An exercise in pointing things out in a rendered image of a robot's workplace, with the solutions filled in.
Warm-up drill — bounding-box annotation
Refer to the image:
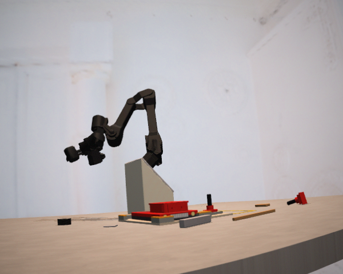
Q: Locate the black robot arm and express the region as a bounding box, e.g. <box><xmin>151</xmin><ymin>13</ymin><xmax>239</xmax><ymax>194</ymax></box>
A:
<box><xmin>84</xmin><ymin>89</ymin><xmax>163</xmax><ymax>168</ymax></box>

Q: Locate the grey flat bar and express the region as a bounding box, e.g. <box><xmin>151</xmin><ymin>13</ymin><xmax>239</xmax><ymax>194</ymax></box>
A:
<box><xmin>180</xmin><ymin>215</ymin><xmax>211</xmax><ymax>228</ymax></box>

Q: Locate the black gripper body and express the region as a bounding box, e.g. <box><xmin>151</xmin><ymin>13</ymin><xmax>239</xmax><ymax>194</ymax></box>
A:
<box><xmin>64</xmin><ymin>137</ymin><xmax>103</xmax><ymax>163</ymax></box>

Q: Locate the small black toy wheel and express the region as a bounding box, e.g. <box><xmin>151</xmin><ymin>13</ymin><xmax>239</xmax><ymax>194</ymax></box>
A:
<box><xmin>57</xmin><ymin>218</ymin><xmax>71</xmax><ymax>225</ymax></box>

